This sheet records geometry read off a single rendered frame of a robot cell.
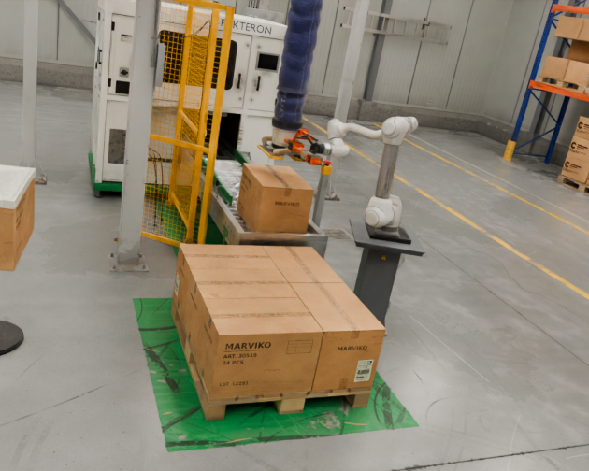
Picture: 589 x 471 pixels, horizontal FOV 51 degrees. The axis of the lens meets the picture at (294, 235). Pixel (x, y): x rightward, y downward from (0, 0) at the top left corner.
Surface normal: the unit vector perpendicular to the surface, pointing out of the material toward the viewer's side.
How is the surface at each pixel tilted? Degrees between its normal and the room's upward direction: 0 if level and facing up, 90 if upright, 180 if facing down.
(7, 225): 90
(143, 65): 90
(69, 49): 90
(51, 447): 0
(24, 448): 0
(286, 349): 90
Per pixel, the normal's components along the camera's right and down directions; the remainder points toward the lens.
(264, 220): 0.31, 0.38
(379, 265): 0.00, 0.35
